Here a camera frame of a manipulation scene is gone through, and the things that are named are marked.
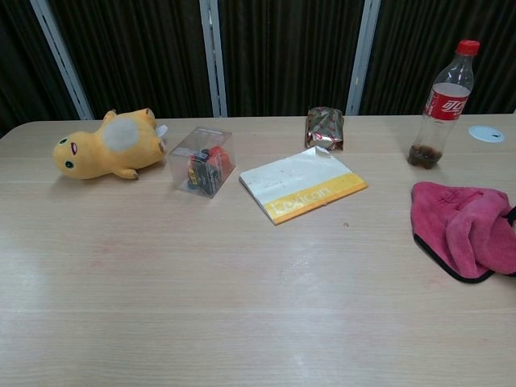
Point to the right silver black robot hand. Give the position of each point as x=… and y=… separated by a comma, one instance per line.
x=511, y=215

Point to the pink cloth with black trim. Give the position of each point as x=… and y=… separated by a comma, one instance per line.
x=463, y=230

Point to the white round lid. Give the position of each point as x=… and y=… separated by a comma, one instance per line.
x=485, y=133

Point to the cola bottle with red cap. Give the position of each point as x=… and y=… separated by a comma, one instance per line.
x=447, y=105

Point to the black curtain panel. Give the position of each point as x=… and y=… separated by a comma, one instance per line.
x=286, y=52
x=407, y=56
x=137, y=56
x=24, y=68

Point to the clear bag of candies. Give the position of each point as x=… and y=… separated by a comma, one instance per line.
x=201, y=165

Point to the grey partition post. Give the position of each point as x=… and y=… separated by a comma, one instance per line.
x=213, y=60
x=64, y=60
x=363, y=60

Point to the white yellow Lexicon notebook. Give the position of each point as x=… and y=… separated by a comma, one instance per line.
x=298, y=189

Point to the shiny foil snack packet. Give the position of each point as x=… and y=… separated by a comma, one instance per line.
x=324, y=127

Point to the yellow plush toy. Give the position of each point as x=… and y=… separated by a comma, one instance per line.
x=101, y=155

